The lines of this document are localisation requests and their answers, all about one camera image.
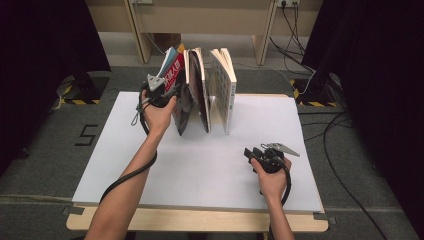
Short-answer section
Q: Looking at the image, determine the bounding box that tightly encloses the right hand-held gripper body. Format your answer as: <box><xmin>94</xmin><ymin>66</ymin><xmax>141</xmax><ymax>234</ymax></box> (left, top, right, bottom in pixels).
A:
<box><xmin>255</xmin><ymin>142</ymin><xmax>300</xmax><ymax>174</ymax></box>

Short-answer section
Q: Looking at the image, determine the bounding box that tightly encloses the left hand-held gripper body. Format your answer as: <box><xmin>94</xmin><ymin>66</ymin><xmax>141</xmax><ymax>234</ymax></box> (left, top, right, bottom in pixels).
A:
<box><xmin>141</xmin><ymin>74</ymin><xmax>178</xmax><ymax>108</ymax></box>

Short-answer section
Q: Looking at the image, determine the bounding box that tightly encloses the dark magazine with red print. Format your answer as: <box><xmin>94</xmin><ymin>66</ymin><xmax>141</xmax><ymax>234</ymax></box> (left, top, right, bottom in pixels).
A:
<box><xmin>159</xmin><ymin>42</ymin><xmax>195</xmax><ymax>137</ymax></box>

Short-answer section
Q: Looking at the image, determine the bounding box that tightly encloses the purple magazine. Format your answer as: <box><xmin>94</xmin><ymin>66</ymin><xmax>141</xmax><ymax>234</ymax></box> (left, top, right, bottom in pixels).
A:
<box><xmin>183</xmin><ymin>48</ymin><xmax>201</xmax><ymax>101</ymax></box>
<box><xmin>189</xmin><ymin>47</ymin><xmax>212</xmax><ymax>134</ymax></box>

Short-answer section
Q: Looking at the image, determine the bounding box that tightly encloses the beige expandable book rack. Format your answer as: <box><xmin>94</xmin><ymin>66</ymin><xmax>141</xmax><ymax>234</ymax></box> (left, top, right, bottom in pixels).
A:
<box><xmin>202</xmin><ymin>63</ymin><xmax>231</xmax><ymax>127</ymax></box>

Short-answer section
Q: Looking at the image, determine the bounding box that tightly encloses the white book with picture grid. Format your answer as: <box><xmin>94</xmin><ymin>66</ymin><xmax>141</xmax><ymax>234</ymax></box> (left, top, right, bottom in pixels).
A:
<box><xmin>209</xmin><ymin>47</ymin><xmax>238</xmax><ymax>136</ymax></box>

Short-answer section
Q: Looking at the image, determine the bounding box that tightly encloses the person's left hand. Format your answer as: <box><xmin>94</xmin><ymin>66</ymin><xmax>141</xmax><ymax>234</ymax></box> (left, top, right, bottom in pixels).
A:
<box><xmin>141</xmin><ymin>90</ymin><xmax>178</xmax><ymax>136</ymax></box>

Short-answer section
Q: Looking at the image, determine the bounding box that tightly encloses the person's right hand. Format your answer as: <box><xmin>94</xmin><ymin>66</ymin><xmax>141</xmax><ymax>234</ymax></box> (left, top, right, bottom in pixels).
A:
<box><xmin>250</xmin><ymin>157</ymin><xmax>293</xmax><ymax>201</ymax></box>

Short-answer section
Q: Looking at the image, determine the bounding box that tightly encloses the white board sheet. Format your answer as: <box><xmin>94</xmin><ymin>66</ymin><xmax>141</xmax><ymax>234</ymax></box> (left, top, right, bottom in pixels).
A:
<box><xmin>71</xmin><ymin>91</ymin><xmax>324</xmax><ymax>214</ymax></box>

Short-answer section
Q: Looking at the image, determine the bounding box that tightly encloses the stand base with striped tape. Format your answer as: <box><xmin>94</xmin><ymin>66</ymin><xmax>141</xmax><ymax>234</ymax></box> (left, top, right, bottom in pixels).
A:
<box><xmin>53</xmin><ymin>72</ymin><xmax>111</xmax><ymax>106</ymax></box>
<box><xmin>289</xmin><ymin>73</ymin><xmax>346</xmax><ymax>108</ymax></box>

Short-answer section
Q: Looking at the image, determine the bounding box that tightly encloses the black tape strip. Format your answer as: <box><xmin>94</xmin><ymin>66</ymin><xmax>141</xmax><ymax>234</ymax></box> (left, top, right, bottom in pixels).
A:
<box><xmin>313</xmin><ymin>213</ymin><xmax>337</xmax><ymax>225</ymax></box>
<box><xmin>62</xmin><ymin>206</ymin><xmax>85</xmax><ymax>216</ymax></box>

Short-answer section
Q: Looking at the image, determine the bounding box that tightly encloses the light wooden table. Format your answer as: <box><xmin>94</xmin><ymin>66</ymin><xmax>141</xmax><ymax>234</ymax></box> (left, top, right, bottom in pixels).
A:
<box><xmin>66</xmin><ymin>93</ymin><xmax>329</xmax><ymax>233</ymax></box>

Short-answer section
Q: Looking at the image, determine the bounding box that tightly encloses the black curtain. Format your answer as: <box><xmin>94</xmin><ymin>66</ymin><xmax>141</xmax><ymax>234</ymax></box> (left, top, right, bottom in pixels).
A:
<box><xmin>0</xmin><ymin>0</ymin><xmax>111</xmax><ymax>174</ymax></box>
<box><xmin>301</xmin><ymin>0</ymin><xmax>424</xmax><ymax>231</ymax></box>

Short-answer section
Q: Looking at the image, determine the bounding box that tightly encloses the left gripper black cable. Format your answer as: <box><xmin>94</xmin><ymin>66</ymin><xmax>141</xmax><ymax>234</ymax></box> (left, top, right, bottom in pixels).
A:
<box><xmin>99</xmin><ymin>83</ymin><xmax>158</xmax><ymax>205</ymax></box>

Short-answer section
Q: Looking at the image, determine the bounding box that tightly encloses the thin grey cord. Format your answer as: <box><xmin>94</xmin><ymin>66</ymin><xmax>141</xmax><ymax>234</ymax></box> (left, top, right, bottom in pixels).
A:
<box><xmin>130</xmin><ymin>102</ymin><xmax>144</xmax><ymax>127</ymax></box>

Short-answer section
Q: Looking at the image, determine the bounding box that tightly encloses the long black floor cable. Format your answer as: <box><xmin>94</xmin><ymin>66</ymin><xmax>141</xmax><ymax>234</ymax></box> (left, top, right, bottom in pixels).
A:
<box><xmin>322</xmin><ymin>111</ymin><xmax>389</xmax><ymax>240</ymax></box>

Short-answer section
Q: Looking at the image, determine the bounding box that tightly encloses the black power cable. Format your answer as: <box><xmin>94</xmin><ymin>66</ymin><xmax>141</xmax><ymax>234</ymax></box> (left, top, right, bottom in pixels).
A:
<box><xmin>283</xmin><ymin>1</ymin><xmax>308</xmax><ymax>56</ymax></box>
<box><xmin>269</xmin><ymin>1</ymin><xmax>316</xmax><ymax>73</ymax></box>

